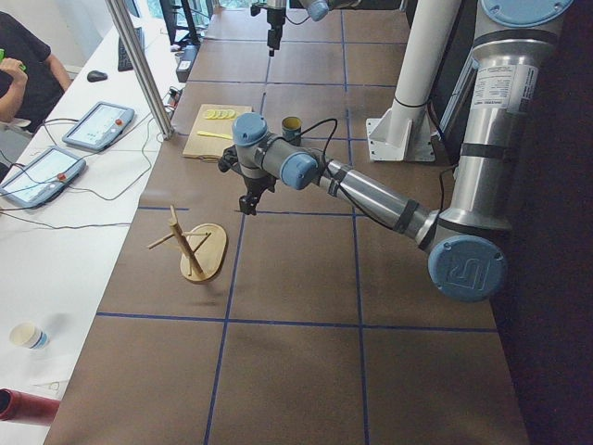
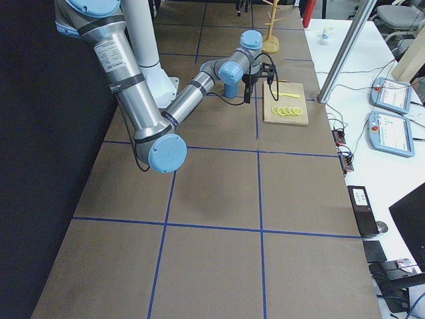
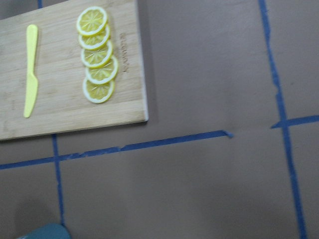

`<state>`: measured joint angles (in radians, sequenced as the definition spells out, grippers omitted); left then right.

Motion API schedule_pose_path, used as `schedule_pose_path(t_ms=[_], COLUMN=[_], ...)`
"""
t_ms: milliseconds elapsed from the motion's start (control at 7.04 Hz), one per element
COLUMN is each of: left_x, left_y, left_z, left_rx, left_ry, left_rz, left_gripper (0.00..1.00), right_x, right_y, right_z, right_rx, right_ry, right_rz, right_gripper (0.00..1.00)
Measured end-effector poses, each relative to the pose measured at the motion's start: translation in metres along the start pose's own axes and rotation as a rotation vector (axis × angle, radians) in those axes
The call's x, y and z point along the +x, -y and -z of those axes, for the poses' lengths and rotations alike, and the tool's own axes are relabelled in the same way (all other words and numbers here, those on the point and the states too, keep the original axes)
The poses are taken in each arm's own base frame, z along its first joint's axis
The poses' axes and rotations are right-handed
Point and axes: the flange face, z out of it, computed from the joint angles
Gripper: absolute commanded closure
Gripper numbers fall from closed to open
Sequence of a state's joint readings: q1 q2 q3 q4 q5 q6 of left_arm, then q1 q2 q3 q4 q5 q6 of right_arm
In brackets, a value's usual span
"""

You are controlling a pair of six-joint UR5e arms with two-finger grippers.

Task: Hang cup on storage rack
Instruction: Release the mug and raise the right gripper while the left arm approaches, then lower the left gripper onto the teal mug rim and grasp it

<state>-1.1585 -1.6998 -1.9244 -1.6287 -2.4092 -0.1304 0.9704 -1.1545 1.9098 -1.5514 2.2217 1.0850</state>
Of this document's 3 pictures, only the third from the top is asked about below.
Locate dark teal mug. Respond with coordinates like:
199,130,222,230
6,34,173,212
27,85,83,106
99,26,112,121
18,224,71,239

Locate lemon slice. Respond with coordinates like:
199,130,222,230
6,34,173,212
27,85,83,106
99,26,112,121
85,56,119,85
78,24,111,50
82,78,115,104
76,6,108,36
81,40,113,69

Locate bamboo cutting board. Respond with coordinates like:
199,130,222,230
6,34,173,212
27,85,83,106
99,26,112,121
0,0,149,140

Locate yellow plastic knife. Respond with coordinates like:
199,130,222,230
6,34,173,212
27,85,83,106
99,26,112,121
23,24,38,118

